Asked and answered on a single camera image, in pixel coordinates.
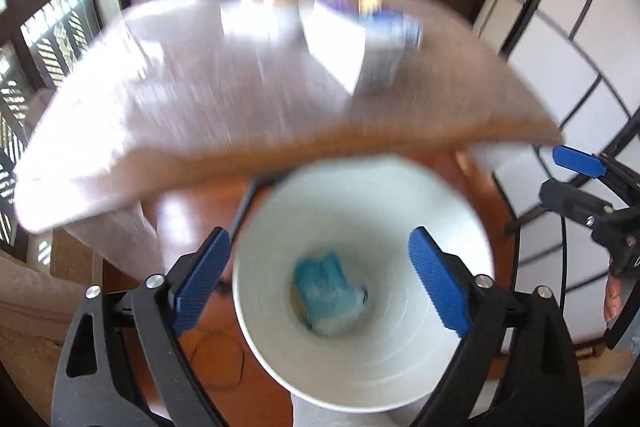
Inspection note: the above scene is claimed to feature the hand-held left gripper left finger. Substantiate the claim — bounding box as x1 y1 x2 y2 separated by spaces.
51 227 233 427

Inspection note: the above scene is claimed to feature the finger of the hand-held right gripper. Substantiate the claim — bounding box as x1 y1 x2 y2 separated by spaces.
552 146 640 208
540 179 613 228

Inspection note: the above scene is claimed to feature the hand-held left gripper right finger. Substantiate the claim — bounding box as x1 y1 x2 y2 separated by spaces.
407 226 586 427

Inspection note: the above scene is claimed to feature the white plastic waste bin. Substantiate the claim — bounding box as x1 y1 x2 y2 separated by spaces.
232 153 496 413

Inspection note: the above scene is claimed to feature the translucent plastic box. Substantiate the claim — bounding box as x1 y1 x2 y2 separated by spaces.
299 0 423 96

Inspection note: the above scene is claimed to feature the person's right hand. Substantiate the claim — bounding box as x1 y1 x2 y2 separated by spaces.
604 257 626 323

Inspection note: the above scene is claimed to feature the black office chair base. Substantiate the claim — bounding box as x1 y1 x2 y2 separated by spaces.
227 174 283 238

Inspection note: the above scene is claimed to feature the crumpled blue glove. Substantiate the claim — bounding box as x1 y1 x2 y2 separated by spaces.
292 252 371 335

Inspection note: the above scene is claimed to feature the person's grey trouser leg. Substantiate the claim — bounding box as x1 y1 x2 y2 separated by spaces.
580 352 640 427
292 389 416 427

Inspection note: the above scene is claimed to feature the beige sofa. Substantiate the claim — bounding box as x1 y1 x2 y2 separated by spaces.
0 252 96 427

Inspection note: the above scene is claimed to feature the wooden table with plastic cover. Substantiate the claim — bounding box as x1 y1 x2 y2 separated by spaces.
12 0 563 235

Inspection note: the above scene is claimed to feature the dark framed window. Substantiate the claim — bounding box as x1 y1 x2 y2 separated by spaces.
0 0 101 248

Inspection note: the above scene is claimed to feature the black floor cable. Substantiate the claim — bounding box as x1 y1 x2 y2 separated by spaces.
187 332 247 383

